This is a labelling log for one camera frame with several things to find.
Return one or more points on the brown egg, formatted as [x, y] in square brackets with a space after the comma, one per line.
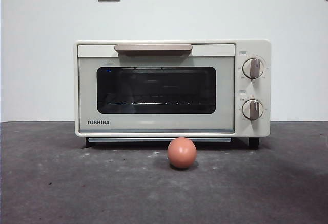
[182, 152]

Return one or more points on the black oven foot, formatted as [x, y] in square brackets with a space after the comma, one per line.
[253, 143]
[87, 142]

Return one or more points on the cream timer knob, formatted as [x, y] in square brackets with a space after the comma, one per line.
[253, 109]

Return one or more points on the cream Toshiba toaster oven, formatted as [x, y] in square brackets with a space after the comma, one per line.
[256, 90]

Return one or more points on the cream temperature knob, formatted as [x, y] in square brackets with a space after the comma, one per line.
[253, 69]

